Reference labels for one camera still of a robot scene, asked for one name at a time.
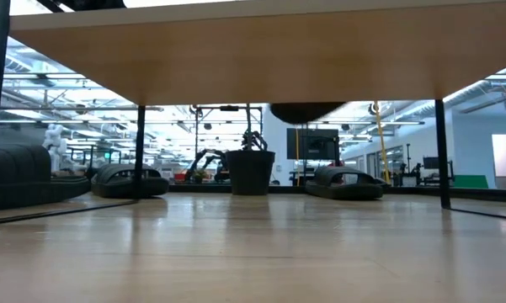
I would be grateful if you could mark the wooden shelf black metal frame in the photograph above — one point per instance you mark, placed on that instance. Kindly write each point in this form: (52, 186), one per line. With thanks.
(278, 54)

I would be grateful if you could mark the white humanoid robot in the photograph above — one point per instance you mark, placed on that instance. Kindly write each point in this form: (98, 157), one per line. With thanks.
(54, 143)

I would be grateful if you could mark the black monitor on stand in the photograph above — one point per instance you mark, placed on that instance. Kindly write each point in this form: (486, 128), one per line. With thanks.
(315, 145)

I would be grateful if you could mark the workstation with black monitor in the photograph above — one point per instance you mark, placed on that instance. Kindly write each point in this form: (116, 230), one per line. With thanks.
(431, 163)

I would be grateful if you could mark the black metal rig frame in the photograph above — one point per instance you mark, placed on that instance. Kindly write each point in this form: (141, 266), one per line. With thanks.
(229, 108)

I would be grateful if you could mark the black aluminium table frame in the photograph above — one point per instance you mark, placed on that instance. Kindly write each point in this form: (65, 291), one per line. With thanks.
(286, 189)

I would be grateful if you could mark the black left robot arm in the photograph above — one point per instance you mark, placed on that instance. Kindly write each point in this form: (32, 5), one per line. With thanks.
(94, 3)

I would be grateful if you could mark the green plant in black pot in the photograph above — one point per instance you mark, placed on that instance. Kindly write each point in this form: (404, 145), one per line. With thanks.
(250, 172)

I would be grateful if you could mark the green board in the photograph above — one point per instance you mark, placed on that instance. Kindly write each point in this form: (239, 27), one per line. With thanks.
(471, 182)

